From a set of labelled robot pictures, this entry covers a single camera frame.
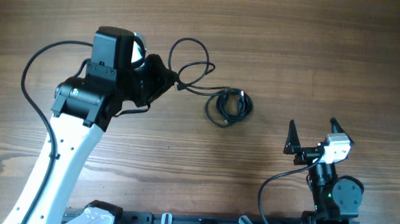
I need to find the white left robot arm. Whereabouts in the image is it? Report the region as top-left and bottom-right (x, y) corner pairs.
(4, 26), (177, 224)

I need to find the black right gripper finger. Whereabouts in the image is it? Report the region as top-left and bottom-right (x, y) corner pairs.
(283, 120), (301, 155)
(330, 118), (354, 145)

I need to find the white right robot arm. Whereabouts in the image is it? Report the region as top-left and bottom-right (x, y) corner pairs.
(283, 118), (364, 224)

